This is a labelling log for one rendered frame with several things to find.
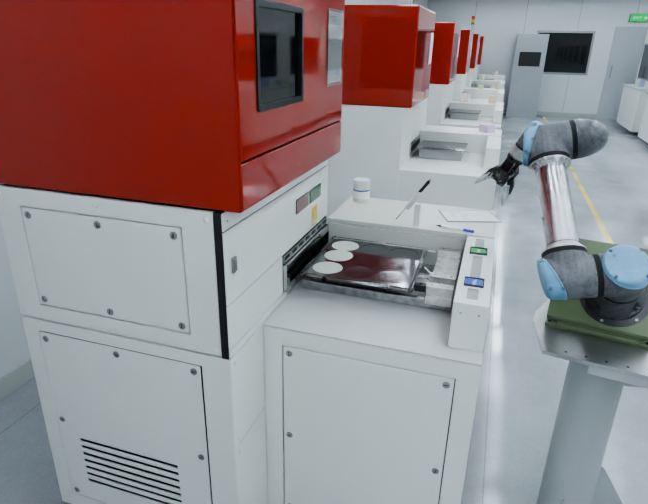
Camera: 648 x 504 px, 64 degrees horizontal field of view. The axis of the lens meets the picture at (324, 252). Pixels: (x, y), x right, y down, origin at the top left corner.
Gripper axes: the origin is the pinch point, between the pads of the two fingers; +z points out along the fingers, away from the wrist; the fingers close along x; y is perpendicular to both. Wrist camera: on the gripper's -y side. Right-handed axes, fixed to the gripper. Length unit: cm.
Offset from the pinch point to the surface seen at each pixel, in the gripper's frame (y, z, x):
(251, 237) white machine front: 122, 2, -17
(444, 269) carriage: 57, 8, 16
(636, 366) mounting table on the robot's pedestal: 68, -17, 73
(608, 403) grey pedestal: 56, 4, 79
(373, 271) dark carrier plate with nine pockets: 78, 14, 2
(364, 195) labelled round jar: 34, 21, -34
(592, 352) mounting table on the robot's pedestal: 68, -12, 64
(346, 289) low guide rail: 85, 22, 0
